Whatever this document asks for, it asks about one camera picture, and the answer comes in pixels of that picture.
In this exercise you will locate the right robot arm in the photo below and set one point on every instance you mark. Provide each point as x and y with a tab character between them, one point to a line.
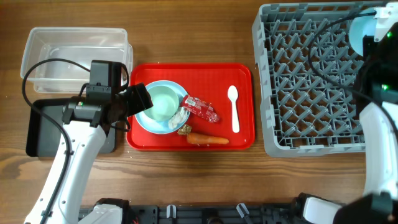
375	93

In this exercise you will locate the grey dishwasher rack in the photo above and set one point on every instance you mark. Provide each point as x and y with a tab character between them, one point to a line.
304	59

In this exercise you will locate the clear plastic bin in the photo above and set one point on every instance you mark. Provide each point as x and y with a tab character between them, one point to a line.
78	44

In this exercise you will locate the orange carrot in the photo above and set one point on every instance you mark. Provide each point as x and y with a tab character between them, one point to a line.
195	138

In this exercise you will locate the black waste tray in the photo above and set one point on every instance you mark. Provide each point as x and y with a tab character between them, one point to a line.
43	137

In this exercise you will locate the white plastic spoon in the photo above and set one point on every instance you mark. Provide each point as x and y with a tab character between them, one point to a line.
233	96

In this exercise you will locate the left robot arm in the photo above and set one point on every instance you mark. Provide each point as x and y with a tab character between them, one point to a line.
105	100

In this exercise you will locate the red snack wrapper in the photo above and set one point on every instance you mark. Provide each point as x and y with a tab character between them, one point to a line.
200	108

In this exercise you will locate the light blue bowl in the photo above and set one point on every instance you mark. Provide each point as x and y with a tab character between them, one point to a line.
360	27

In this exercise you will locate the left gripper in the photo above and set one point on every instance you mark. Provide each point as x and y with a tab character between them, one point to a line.
141	97

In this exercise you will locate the light blue plate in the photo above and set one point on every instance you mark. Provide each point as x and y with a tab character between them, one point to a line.
161	127

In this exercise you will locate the brown food scrap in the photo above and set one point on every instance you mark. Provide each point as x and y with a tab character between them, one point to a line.
184	130

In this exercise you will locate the red serving tray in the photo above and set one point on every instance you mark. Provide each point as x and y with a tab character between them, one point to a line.
208	82

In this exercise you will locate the white tissue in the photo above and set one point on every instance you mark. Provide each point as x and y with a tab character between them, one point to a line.
178	118

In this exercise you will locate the pale green bowl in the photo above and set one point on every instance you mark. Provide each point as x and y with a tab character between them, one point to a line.
165	103

